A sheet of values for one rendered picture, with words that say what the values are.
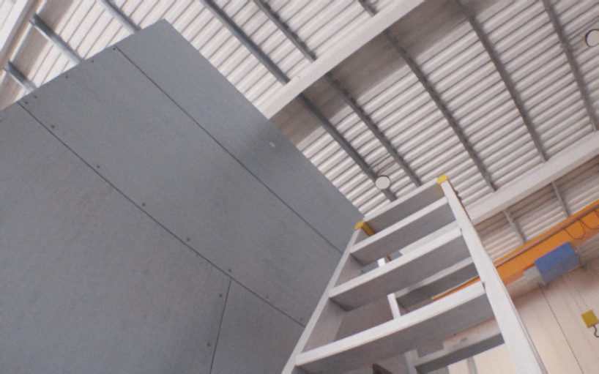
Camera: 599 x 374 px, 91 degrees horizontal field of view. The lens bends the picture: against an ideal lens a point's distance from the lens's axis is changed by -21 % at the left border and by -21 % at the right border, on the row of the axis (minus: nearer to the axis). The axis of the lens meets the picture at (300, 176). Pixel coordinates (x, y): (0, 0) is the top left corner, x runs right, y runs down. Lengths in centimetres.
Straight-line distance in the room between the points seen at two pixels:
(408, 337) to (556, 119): 854
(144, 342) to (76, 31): 785
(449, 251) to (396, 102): 684
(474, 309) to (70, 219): 86
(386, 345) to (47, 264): 70
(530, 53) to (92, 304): 790
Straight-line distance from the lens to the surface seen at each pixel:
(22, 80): 944
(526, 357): 44
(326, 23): 699
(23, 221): 91
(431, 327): 60
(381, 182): 741
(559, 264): 908
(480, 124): 824
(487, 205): 915
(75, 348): 84
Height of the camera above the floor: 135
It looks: 56 degrees up
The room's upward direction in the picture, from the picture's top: 4 degrees clockwise
